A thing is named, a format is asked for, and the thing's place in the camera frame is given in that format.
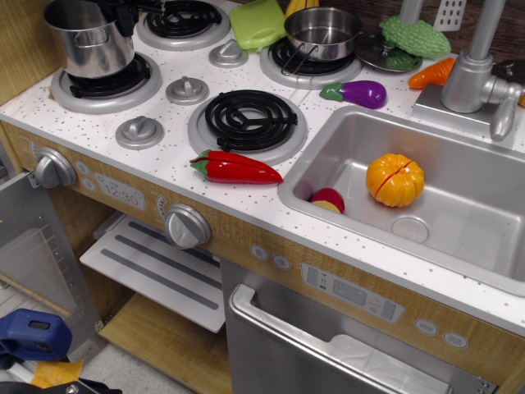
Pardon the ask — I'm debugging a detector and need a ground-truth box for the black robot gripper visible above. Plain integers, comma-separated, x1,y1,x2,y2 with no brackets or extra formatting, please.
96,0,164,35

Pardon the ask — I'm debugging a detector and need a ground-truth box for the tall stainless steel pot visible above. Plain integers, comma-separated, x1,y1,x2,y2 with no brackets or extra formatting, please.
43,1,135,79

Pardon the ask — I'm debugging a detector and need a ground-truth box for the steel pot lid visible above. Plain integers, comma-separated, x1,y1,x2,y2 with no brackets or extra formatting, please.
354,34,422,73

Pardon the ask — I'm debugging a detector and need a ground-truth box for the back left black burner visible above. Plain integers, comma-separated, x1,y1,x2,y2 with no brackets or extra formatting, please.
136,1,230,52

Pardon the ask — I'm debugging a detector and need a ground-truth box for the black burner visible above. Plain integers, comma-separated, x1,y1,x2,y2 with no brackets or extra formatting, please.
51,53,162,114
188,89,308,166
259,39,363,90
136,1,230,52

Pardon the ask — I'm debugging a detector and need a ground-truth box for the front left black burner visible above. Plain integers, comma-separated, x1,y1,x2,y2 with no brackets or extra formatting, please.
51,53,162,114

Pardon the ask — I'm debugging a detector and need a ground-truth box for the silver stovetop knob middle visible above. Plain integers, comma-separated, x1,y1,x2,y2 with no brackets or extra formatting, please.
166,76,209,106

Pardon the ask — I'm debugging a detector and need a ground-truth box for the silver stovetop knob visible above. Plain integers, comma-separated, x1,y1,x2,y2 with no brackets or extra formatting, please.
115,116,164,150
166,76,209,106
208,39,249,68

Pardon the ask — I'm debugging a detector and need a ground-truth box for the silver stovetop knob back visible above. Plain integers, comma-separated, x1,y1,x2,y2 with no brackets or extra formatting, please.
208,39,249,68

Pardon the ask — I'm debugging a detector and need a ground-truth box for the silver stovetop knob front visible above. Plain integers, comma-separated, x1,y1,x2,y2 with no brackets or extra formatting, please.
115,116,164,150

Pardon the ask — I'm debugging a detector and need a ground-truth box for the green plastic cutting board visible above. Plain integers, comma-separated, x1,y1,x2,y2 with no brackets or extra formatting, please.
229,0,286,50

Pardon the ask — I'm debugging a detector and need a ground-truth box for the back right black burner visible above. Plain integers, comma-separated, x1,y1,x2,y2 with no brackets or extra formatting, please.
259,39,363,90

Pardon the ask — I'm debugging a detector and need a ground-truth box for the yellow toy banana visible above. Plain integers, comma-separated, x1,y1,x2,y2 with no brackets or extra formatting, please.
285,0,320,17

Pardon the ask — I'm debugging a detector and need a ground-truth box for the silver oven knob left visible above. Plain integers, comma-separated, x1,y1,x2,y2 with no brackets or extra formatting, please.
34,147,77,189

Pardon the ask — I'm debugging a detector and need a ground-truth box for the silver oven knob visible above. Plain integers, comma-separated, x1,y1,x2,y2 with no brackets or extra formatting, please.
164,204,212,250
34,147,77,189

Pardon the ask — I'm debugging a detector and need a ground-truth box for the front right black burner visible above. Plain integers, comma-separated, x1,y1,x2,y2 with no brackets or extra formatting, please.
188,89,308,166

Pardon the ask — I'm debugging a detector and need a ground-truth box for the red toy chili pepper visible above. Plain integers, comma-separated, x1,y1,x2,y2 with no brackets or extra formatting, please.
189,149,283,185

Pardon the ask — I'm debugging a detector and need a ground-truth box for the small steel saucepan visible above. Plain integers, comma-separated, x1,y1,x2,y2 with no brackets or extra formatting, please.
281,7,362,75

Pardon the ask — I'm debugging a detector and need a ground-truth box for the silver oven knob right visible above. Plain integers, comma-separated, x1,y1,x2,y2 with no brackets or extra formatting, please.
164,204,212,250

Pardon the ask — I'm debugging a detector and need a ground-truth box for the white oven rack shelf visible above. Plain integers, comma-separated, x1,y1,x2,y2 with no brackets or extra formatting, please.
80,216,225,333

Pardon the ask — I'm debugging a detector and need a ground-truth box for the purple toy eggplant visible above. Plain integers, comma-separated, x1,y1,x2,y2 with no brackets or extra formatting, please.
320,80,387,109

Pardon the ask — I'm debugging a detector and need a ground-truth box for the red yellow toy fruit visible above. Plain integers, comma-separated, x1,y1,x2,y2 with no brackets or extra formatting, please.
309,188,345,213

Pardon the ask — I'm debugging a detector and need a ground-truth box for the grey oven door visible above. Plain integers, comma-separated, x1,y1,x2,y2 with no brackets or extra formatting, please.
1,172,100,355

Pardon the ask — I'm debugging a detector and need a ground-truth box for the green toy bitter gourd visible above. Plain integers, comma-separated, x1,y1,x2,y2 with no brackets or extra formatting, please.
379,16,451,59

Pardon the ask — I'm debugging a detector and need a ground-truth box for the orange toy pumpkin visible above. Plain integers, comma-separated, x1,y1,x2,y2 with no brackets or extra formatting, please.
366,153,425,208

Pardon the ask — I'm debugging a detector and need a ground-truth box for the orange toy carrot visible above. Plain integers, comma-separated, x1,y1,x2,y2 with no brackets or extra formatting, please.
408,57,455,89

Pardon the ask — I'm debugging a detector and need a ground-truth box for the white slotted spatula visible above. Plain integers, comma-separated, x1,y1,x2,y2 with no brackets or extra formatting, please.
433,0,467,32

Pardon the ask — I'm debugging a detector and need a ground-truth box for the blue clamp tool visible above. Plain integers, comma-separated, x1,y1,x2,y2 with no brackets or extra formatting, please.
1,309,73,361

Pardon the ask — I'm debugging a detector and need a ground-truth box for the silver toy faucet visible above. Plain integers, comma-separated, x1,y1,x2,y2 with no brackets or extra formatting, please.
412,1,524,142

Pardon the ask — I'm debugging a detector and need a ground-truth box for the silver dishwasher door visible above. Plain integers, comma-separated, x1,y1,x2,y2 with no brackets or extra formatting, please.
221,261,498,393

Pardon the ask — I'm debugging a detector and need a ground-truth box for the yellow cloth scrap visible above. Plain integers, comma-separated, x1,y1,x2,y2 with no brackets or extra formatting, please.
30,360,84,389

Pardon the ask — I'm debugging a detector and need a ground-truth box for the silver sink basin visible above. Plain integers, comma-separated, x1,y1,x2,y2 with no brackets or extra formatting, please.
278,106,524,296

